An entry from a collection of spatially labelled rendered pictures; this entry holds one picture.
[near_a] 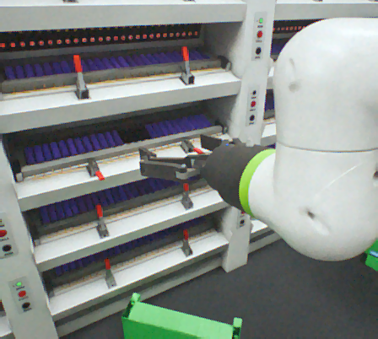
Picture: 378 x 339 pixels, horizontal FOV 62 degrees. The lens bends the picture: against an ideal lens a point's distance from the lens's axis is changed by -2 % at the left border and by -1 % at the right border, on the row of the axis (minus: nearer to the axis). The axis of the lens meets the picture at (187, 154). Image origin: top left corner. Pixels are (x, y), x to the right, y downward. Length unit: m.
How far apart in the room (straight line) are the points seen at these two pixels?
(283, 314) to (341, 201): 0.93
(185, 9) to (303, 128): 0.55
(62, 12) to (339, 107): 0.55
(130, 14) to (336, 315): 1.09
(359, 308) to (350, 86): 1.09
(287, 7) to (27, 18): 0.65
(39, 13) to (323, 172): 0.57
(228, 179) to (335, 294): 0.97
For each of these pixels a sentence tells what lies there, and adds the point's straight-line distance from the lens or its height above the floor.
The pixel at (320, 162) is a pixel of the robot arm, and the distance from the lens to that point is 0.30.
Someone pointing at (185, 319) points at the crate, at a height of 0.20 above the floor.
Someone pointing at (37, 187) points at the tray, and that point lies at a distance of 0.81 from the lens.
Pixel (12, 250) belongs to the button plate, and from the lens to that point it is 0.87.
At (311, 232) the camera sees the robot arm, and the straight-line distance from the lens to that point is 0.32.
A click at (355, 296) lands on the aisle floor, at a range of 1.34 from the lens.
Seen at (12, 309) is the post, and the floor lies 0.23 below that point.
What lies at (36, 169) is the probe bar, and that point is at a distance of 0.82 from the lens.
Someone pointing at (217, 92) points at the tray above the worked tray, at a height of 0.70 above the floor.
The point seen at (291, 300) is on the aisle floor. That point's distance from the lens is 1.25.
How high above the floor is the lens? 0.93
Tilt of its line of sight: 26 degrees down
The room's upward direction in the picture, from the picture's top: straight up
